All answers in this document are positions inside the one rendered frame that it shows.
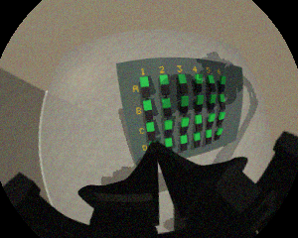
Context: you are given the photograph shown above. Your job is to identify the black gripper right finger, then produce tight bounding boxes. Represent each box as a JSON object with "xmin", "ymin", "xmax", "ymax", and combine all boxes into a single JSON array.
[{"xmin": 154, "ymin": 142, "xmax": 248, "ymax": 221}]

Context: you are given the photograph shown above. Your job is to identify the grey switch panel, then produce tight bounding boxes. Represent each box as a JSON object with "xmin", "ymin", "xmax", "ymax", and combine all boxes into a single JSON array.
[{"xmin": 116, "ymin": 57, "xmax": 244, "ymax": 167}]

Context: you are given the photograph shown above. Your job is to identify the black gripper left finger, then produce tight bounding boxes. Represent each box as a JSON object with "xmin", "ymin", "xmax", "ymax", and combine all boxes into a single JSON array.
[{"xmin": 78, "ymin": 142, "xmax": 160, "ymax": 226}]

